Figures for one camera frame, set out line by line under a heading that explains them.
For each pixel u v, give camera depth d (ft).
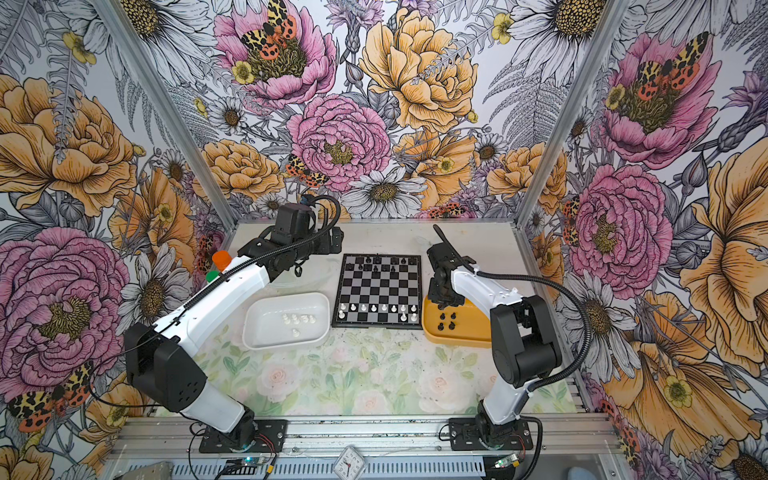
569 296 1.54
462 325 3.04
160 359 1.37
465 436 2.41
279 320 3.02
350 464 2.26
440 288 2.54
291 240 2.02
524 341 1.56
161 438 2.50
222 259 3.17
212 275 3.58
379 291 3.26
